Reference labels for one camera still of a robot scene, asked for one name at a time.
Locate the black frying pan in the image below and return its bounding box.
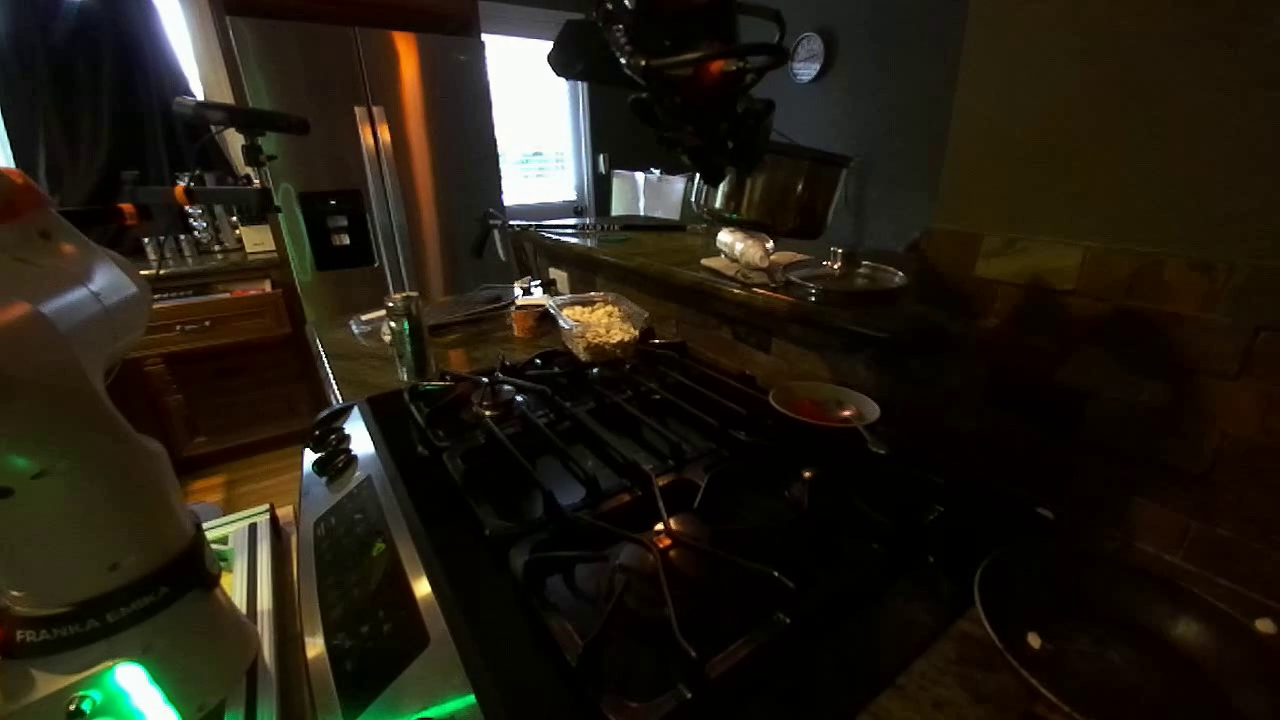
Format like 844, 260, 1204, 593
971, 546, 1280, 720

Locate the black gas stove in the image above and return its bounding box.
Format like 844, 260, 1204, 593
300, 349, 956, 720

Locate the camera tripod mount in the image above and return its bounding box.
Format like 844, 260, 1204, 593
116, 98, 311, 273

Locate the round wall clock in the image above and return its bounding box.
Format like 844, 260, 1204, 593
788, 34, 832, 85

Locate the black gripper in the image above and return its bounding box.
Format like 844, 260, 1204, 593
549, 0, 788, 179

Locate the glass jar on counter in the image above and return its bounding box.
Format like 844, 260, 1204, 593
386, 291, 432, 381

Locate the stainless steel refrigerator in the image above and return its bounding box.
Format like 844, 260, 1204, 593
222, 18, 501, 299

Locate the white bowl with red food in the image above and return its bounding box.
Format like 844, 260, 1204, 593
767, 381, 881, 430

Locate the wooden cabinet drawer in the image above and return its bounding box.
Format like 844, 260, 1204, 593
113, 281, 322, 464

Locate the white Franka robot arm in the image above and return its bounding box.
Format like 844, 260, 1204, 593
0, 0, 250, 720

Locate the steel pot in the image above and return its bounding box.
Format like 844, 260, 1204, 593
711, 146, 848, 239

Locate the clear tray of popcorn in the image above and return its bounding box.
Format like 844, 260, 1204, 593
550, 291, 649, 361

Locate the silver plate on counter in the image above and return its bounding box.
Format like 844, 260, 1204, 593
783, 260, 908, 291

